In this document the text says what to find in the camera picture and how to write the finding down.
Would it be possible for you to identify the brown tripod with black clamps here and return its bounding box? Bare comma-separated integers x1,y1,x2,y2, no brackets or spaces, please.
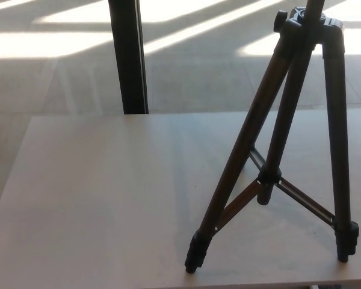
185,0,360,274

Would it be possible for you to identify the black vertical pillar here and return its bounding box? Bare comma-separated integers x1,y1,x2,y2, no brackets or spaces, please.
107,0,150,115

